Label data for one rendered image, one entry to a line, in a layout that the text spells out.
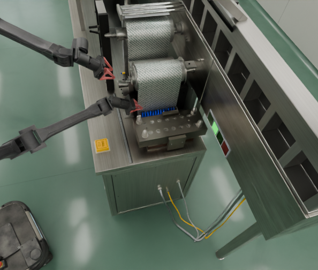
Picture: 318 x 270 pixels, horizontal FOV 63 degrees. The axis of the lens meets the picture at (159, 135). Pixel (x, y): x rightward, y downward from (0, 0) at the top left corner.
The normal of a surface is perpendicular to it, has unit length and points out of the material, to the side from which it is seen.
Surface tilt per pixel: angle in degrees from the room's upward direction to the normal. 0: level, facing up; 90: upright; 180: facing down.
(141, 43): 92
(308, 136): 90
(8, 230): 0
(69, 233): 0
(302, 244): 0
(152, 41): 92
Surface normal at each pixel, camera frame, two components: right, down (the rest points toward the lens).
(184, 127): 0.08, -0.57
